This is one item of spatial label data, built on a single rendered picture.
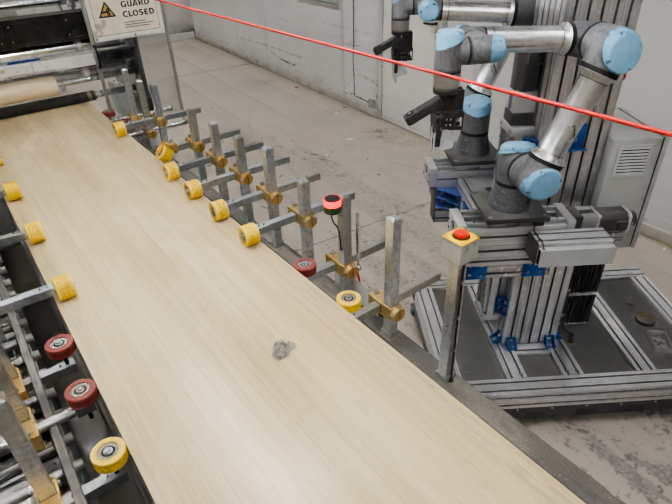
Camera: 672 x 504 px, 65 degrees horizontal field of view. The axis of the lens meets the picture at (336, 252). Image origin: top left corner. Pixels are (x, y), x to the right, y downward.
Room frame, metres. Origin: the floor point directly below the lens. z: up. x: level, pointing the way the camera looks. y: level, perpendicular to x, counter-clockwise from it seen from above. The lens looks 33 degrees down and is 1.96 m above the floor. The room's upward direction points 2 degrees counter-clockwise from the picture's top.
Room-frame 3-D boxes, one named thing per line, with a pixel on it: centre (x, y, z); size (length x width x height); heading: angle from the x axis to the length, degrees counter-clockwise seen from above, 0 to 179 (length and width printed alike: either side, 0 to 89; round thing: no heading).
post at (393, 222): (1.40, -0.18, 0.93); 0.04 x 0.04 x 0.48; 36
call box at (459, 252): (1.19, -0.33, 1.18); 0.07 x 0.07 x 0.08; 36
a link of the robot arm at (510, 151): (1.68, -0.63, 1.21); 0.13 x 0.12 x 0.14; 9
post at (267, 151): (2.01, 0.26, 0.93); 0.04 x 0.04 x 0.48; 36
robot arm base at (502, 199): (1.69, -0.63, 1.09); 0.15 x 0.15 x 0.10
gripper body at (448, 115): (1.51, -0.33, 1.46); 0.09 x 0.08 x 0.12; 92
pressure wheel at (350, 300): (1.34, -0.04, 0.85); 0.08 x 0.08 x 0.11
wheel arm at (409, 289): (1.46, -0.20, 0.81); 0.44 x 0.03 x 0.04; 126
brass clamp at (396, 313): (1.42, -0.17, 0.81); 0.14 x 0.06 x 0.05; 36
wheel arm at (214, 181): (2.25, 0.42, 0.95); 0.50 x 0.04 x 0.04; 126
